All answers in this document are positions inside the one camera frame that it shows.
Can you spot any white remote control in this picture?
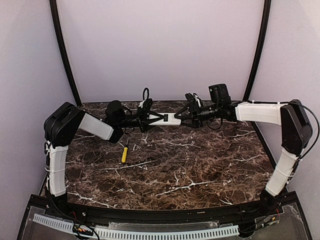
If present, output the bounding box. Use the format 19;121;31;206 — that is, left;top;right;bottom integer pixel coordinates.
156;113;181;126

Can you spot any yellow handled screwdriver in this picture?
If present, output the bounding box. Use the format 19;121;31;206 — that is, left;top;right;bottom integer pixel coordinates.
121;138;129;163

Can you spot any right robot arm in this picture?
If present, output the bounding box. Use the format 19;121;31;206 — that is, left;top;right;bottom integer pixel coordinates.
174;83;313;215

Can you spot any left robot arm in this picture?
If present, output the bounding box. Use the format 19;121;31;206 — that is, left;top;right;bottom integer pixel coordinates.
44;98;168;200

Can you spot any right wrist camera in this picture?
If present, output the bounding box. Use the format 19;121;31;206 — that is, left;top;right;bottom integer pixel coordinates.
185;93;203;107

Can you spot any white cable duct right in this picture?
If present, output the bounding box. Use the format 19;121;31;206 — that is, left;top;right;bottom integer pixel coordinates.
94;224;240;240

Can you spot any white cable duct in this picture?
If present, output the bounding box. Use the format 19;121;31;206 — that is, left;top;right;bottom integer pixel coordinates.
94;224;240;240
32;213;74;234

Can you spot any black front mounting rail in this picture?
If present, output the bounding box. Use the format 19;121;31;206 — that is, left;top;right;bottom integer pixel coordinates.
29;192;298;228

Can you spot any white cable duct left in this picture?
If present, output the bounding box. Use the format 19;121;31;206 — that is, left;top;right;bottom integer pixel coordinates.
32;213;74;234

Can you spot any black corner frame post right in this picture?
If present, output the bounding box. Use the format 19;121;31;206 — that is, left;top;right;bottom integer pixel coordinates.
242;0;272;102

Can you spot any black corner frame post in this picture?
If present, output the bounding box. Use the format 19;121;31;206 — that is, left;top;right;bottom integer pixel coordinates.
242;0;272;102
49;0;82;107

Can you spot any black corner frame post left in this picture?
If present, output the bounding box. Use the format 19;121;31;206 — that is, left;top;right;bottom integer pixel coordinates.
49;0;82;107

